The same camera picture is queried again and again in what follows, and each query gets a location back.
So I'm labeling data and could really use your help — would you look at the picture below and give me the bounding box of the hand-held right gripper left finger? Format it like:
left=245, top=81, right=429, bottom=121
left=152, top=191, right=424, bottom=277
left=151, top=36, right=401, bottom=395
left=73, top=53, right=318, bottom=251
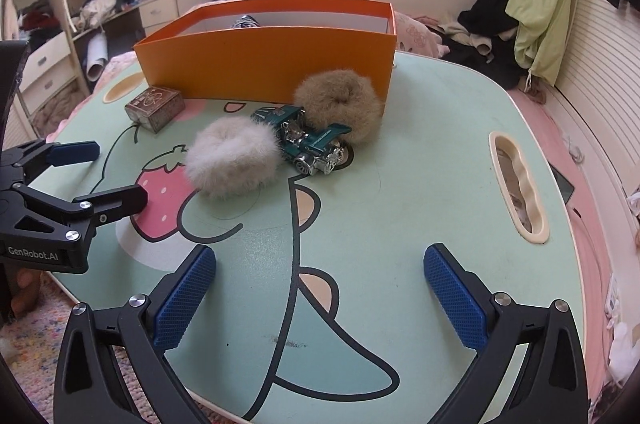
left=53, top=245, right=217, bottom=424

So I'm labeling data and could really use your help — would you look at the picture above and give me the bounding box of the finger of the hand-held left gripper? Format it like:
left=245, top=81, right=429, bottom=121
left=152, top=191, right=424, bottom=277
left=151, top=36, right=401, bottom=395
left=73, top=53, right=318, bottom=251
left=0, top=139, right=101, bottom=185
left=14, top=183, right=150, bottom=241

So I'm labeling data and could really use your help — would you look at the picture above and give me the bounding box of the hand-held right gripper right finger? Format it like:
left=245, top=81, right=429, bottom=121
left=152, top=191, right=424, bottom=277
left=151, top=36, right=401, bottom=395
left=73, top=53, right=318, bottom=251
left=423, top=243, right=590, bottom=424

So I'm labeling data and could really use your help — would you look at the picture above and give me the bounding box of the small brown tin box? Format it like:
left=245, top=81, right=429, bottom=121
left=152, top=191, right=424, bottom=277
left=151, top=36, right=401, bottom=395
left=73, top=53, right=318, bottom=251
left=124, top=86, right=186, bottom=135

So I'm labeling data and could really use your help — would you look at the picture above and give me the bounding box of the light grey fluffy scrunchie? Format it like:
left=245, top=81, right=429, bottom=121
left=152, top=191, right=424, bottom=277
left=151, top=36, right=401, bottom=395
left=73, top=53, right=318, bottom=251
left=184, top=118, right=281, bottom=201

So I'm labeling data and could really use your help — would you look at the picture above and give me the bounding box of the teal toy car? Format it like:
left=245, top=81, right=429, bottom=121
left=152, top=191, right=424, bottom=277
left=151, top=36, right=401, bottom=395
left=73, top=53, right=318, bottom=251
left=250, top=104, right=357, bottom=177

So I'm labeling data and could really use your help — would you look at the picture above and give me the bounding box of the orange cardboard box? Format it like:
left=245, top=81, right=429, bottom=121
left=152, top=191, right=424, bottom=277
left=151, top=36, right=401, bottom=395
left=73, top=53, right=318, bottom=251
left=133, top=0, right=398, bottom=109

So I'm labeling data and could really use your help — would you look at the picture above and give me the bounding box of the brown fluffy scrunchie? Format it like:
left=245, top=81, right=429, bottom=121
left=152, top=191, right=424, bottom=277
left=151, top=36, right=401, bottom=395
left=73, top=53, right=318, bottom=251
left=292, top=71, right=386, bottom=145

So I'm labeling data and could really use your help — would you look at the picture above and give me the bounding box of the person's left hand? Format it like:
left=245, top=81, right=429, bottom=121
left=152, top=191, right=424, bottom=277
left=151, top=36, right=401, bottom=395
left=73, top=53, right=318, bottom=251
left=9, top=268, right=45, bottom=321

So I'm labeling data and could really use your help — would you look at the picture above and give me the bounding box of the speckled pink rug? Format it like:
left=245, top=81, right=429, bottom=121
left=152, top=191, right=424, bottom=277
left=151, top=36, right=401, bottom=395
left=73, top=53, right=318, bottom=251
left=0, top=271, right=221, bottom=424

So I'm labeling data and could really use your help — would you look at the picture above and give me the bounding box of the white rolled poster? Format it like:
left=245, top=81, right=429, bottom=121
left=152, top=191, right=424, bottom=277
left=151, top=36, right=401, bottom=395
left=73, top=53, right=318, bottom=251
left=86, top=34, right=108, bottom=82

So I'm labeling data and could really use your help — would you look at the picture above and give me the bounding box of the white crumpled cloth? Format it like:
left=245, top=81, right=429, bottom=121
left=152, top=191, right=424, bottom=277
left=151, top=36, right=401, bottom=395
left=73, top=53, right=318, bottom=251
left=80, top=0, right=118, bottom=28

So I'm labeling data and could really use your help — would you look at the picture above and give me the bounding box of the pink bed sheet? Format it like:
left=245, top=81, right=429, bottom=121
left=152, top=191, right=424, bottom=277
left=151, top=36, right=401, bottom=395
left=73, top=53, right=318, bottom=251
left=507, top=86, right=640, bottom=424

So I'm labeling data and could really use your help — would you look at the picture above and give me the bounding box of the dark glossy phone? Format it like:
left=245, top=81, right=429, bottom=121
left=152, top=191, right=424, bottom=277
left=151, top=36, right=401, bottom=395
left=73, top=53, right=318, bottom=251
left=549, top=164, right=577, bottom=205

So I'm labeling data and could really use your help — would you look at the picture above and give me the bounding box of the white desk with drawers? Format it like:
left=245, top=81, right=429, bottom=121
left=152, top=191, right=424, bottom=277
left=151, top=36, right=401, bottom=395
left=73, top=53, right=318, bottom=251
left=20, top=0, right=221, bottom=117

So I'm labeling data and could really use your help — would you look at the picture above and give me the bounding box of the pink floral blanket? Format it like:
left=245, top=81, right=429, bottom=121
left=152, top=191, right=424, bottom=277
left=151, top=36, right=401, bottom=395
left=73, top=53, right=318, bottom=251
left=395, top=11, right=451, bottom=58

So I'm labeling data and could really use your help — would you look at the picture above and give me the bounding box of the white slatted panel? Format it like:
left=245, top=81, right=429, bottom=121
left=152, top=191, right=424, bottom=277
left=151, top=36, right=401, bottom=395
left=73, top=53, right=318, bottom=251
left=555, top=0, right=640, bottom=215

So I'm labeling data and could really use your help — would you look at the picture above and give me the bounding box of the black clothes pile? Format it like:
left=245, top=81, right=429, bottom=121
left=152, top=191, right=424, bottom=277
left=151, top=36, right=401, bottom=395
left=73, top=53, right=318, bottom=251
left=440, top=0, right=526, bottom=89

